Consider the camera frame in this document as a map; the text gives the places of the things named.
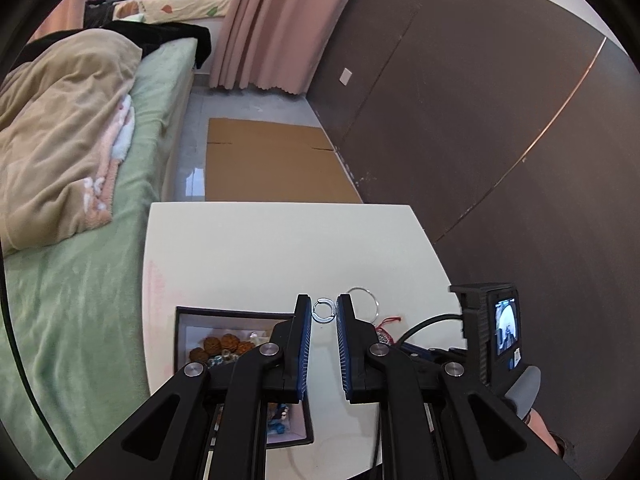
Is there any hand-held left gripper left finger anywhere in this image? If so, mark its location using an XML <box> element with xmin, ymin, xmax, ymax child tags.
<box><xmin>70</xmin><ymin>294</ymin><xmax>314</xmax><ymax>480</ymax></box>

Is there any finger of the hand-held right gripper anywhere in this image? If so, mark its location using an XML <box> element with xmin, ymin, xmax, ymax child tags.
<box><xmin>397</xmin><ymin>341</ymin><xmax>469</xmax><ymax>366</ymax></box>

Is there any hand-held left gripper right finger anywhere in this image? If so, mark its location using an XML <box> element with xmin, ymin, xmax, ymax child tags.
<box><xmin>336</xmin><ymin>294</ymin><xmax>583</xmax><ymax>480</ymax></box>

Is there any red cord pendant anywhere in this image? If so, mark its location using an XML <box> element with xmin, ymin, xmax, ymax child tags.
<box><xmin>375</xmin><ymin>315</ymin><xmax>404</xmax><ymax>347</ymax></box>

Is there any silver bangle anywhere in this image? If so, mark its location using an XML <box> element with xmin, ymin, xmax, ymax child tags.
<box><xmin>346</xmin><ymin>286</ymin><xmax>382</xmax><ymax>322</ymax></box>

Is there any brown bead bracelet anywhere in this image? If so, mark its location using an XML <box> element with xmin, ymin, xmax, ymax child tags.
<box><xmin>189</xmin><ymin>332</ymin><xmax>264</xmax><ymax>364</ymax></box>

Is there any blue bead bracelet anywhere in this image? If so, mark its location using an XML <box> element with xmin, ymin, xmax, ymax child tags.
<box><xmin>267</xmin><ymin>402</ymin><xmax>292</xmax><ymax>434</ymax></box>

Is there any black jewelry box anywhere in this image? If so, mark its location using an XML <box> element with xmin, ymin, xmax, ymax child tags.
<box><xmin>174</xmin><ymin>305</ymin><xmax>315</xmax><ymax>449</ymax></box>

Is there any person's right hand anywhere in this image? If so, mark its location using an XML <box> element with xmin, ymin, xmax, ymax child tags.
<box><xmin>527</xmin><ymin>406</ymin><xmax>568</xmax><ymax>458</ymax></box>

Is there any brown cardboard sheet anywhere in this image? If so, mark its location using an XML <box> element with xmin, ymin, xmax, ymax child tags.
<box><xmin>205</xmin><ymin>117</ymin><xmax>364</xmax><ymax>205</ymax></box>

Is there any bed with green sheet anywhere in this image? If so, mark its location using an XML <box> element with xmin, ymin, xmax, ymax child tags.
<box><xmin>0</xmin><ymin>37</ymin><xmax>202</xmax><ymax>467</ymax></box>

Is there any pink curtain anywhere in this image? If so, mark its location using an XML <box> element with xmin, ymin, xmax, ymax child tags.
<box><xmin>27</xmin><ymin>0</ymin><xmax>94</xmax><ymax>47</ymax></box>
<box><xmin>207</xmin><ymin>0</ymin><xmax>372</xmax><ymax>97</ymax></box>

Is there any beige blanket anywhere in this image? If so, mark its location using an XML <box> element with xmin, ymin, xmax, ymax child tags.
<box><xmin>0</xmin><ymin>27</ymin><xmax>144</xmax><ymax>254</ymax></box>

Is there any black clothing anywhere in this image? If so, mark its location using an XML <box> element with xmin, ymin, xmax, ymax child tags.
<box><xmin>10</xmin><ymin>21</ymin><xmax>212</xmax><ymax>69</ymax></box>

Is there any patterned cream bedding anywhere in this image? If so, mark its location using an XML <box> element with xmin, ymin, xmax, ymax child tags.
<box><xmin>112</xmin><ymin>0</ymin><xmax>237</xmax><ymax>24</ymax></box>

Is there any black cable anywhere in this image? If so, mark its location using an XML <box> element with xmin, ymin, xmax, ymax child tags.
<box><xmin>370</xmin><ymin>312</ymin><xmax>466</xmax><ymax>480</ymax></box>

